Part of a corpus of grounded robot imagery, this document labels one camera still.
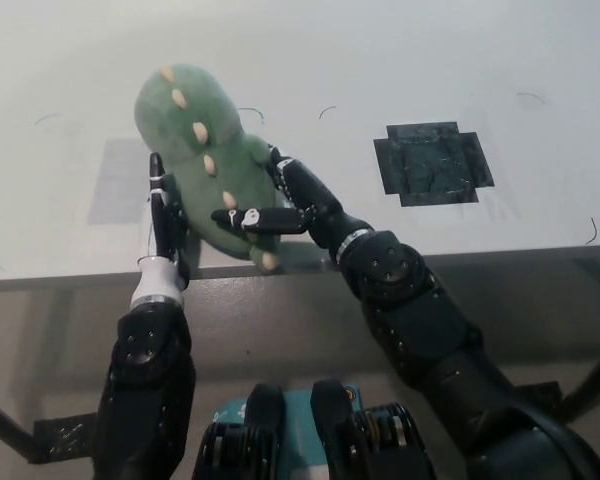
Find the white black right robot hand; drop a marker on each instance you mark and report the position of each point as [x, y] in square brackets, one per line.
[315, 205]

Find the grey translucent tape patch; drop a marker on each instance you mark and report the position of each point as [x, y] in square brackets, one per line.
[117, 185]

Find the green plush dinosaur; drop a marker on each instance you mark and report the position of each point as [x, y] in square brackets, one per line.
[200, 165]

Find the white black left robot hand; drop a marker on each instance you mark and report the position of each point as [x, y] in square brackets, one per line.
[160, 280]

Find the black table leg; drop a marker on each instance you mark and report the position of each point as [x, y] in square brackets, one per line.
[5, 425]
[595, 385]

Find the black tape patch on table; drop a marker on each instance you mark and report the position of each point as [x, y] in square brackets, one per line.
[430, 165]

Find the black teal robot body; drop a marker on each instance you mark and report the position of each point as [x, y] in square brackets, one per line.
[380, 440]

